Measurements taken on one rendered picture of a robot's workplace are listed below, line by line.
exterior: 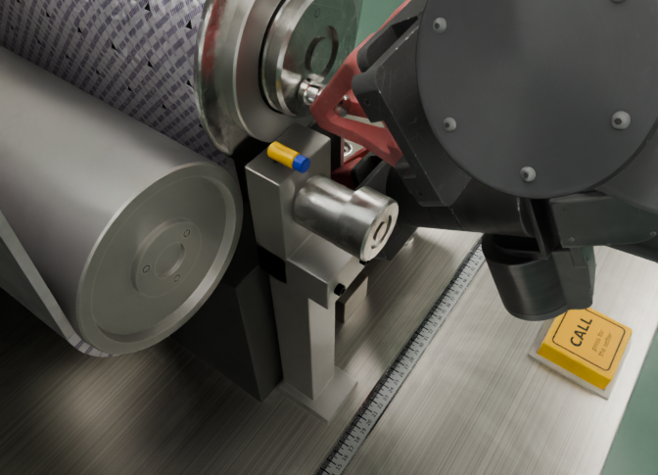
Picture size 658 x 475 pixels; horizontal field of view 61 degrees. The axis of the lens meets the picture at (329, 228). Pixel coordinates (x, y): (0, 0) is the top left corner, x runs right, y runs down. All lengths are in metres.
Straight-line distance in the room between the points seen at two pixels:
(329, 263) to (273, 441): 0.24
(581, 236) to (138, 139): 0.26
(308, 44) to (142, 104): 0.11
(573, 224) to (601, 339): 0.29
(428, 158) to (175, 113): 0.17
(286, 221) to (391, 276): 0.33
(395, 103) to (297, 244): 0.17
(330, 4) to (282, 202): 0.11
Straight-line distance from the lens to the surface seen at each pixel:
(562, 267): 0.41
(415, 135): 0.22
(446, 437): 0.57
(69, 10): 0.38
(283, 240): 0.35
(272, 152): 0.29
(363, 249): 0.31
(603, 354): 0.63
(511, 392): 0.60
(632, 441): 1.69
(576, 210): 0.35
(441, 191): 0.23
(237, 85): 0.30
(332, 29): 0.33
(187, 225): 0.32
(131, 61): 0.35
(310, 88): 0.31
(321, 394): 0.56
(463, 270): 0.67
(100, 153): 0.31
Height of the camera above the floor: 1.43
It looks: 50 degrees down
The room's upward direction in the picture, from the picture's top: straight up
